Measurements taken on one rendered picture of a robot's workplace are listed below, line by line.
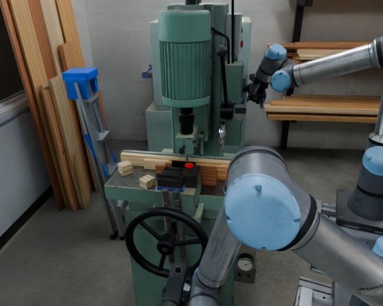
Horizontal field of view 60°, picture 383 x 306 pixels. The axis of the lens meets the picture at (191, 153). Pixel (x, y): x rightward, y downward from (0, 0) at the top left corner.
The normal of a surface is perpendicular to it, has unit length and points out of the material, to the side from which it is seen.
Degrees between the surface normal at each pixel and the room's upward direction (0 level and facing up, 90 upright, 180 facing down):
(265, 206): 85
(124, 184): 0
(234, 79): 90
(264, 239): 85
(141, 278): 90
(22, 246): 1
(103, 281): 1
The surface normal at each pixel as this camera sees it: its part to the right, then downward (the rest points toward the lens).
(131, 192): -0.19, 0.43
